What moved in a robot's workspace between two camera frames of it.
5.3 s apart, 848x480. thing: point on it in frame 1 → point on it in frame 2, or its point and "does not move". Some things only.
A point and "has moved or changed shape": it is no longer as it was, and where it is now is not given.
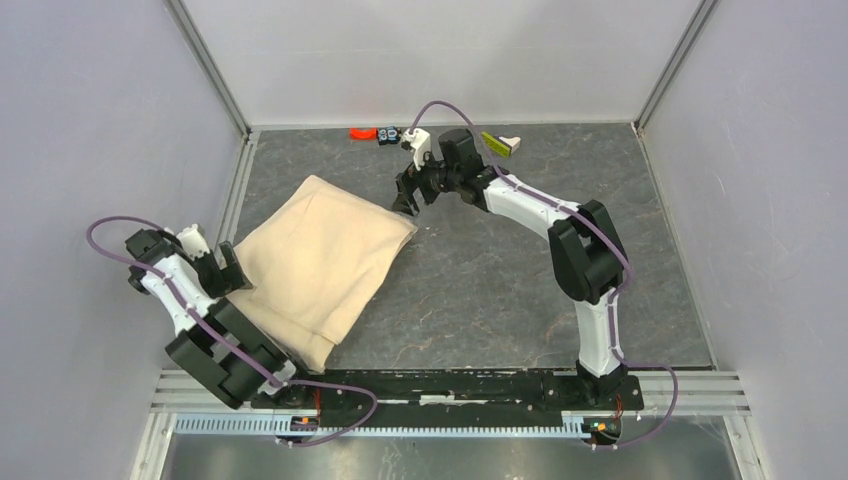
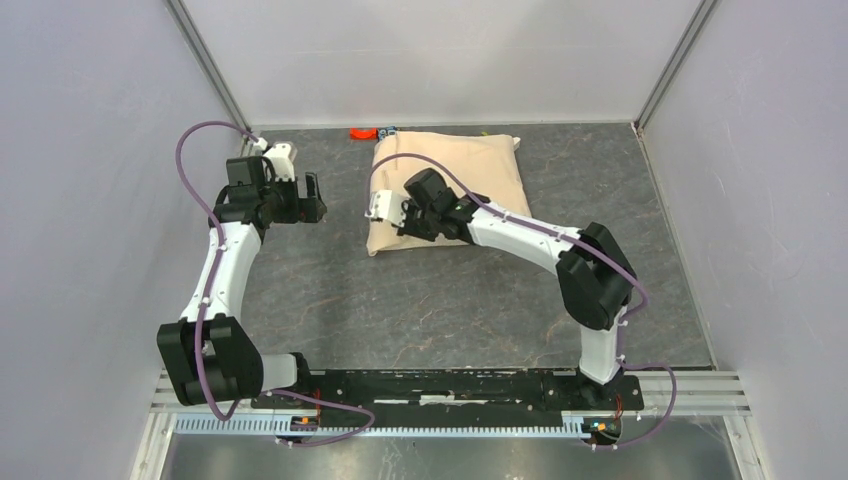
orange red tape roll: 364,133 does not move
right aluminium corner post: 672,66 does not move
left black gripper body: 210,276 → 282,198
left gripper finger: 237,280 → 312,186
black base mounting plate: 463,394 does not move
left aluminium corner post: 218,84 does not move
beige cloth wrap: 313,263 has moved or changed shape
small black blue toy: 387,135 does not move
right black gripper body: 439,177 → 420,222
